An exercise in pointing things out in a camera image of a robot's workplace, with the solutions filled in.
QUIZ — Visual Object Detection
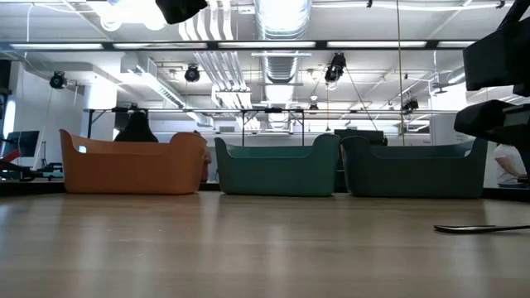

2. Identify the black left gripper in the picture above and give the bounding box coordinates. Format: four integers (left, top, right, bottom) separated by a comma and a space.
155, 0, 209, 26

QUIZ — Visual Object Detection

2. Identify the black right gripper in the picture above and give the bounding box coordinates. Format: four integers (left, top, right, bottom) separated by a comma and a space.
454, 99, 530, 151

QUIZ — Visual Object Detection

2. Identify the black metal fork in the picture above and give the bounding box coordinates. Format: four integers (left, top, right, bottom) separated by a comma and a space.
433, 223, 530, 234

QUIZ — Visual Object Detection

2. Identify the person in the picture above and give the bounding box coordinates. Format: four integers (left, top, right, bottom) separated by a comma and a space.
113, 110, 160, 143
494, 142, 530, 186

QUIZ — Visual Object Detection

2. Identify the blue-grey plastic bin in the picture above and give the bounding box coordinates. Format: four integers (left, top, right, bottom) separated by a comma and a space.
340, 135, 489, 199

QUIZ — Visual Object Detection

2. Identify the thin vertical pole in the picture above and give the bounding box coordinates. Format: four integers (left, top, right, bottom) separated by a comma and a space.
395, 0, 406, 146

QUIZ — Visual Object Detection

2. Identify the black monitor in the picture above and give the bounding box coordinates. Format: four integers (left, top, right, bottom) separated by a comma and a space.
334, 128, 388, 146

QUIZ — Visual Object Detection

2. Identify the black horizontal crossbar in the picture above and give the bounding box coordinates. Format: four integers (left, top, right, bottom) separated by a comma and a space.
0, 40, 477, 51

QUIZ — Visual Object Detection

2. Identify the orange plastic bin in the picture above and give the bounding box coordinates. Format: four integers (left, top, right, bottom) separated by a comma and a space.
59, 128, 208, 196

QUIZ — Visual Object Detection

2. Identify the green plastic bin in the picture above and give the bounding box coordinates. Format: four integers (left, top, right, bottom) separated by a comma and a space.
214, 132, 343, 198

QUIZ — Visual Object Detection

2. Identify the dark computer monitor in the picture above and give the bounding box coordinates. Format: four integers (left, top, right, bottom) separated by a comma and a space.
0, 130, 41, 158

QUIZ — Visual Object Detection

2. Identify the silver ventilation duct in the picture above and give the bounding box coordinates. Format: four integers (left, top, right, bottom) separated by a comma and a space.
253, 0, 312, 84

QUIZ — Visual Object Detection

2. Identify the black aluminium rig frame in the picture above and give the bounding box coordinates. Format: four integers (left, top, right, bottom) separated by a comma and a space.
0, 180, 530, 203

